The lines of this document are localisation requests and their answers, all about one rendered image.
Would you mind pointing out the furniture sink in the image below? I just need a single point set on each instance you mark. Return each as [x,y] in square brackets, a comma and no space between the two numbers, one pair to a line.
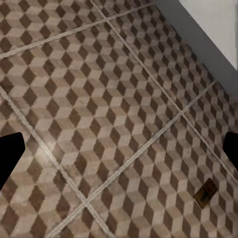
[219,20]

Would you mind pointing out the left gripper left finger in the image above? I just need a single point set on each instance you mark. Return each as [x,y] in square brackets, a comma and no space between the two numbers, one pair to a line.
[12,147]

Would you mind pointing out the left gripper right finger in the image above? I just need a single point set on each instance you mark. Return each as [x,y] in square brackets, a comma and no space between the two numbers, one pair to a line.
[230,147]

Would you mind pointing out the mousetrap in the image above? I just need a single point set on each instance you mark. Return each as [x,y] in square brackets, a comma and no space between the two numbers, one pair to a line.
[207,191]

